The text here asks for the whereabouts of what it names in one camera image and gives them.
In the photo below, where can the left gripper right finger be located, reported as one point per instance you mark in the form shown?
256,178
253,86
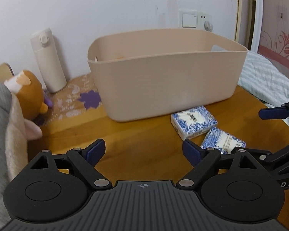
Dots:
204,162

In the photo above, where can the brown cardboard box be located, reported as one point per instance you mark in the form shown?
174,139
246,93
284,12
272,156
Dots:
5,72

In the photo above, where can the white thermos bottle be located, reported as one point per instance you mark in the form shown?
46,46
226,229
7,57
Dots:
47,59

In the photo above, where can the white light switch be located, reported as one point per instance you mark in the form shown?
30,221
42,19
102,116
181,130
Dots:
188,18

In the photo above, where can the striped white pillow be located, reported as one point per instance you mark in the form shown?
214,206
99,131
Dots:
264,81

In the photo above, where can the patterned table mat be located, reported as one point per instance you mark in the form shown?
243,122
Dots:
79,95

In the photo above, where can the grey plush toy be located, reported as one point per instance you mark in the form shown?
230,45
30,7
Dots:
15,132

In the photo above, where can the wooden door frame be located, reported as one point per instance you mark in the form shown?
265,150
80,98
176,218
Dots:
248,23

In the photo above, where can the beige plastic storage bin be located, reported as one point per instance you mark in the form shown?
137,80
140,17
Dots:
148,73

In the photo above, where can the blue white tissue pack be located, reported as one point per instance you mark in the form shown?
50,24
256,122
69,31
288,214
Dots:
222,141
193,122

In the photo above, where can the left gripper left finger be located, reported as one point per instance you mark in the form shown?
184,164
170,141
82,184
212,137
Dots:
83,162

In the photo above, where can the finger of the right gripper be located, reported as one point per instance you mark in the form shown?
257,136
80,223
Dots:
273,113

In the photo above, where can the orange plush toy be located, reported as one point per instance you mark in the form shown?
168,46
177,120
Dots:
29,92

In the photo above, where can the white wall socket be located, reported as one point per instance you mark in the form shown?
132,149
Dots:
201,18

